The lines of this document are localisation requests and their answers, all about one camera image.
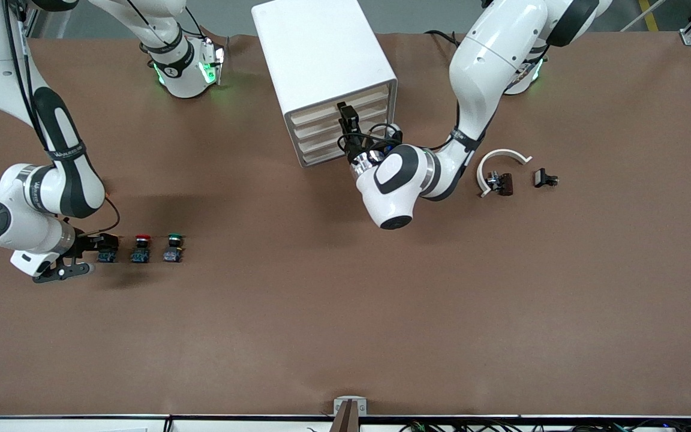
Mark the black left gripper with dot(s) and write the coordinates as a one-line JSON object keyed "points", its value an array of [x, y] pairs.
{"points": [[354, 146]]}

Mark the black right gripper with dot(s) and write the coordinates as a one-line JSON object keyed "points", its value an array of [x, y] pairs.
{"points": [[87, 244]]}

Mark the yellow push button switch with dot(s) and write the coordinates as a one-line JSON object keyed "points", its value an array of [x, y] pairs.
{"points": [[107, 256]]}

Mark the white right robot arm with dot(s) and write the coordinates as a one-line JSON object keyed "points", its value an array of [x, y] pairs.
{"points": [[21, 234]]}

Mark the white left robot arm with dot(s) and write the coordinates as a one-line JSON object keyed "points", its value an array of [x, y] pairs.
{"points": [[489, 54]]}

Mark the white curved plastic arc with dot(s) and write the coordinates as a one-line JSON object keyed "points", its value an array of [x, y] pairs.
{"points": [[501, 152]]}

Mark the brown and metal small component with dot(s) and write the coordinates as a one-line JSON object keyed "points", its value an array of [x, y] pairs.
{"points": [[505, 184]]}

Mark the brown table cover sheet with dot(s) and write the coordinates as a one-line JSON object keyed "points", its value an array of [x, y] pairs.
{"points": [[381, 300]]}

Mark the small black clip component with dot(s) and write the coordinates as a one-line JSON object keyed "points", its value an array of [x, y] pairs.
{"points": [[541, 177]]}

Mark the red push button switch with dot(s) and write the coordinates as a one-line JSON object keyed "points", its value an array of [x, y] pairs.
{"points": [[140, 255]]}

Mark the green push button switch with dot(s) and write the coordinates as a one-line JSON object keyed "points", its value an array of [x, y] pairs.
{"points": [[171, 255]]}

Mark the white table edge rail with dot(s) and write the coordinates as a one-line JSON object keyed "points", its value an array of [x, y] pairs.
{"points": [[249, 426]]}

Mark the grey metal edge bracket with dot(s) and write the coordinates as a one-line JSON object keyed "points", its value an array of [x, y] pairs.
{"points": [[362, 407]]}

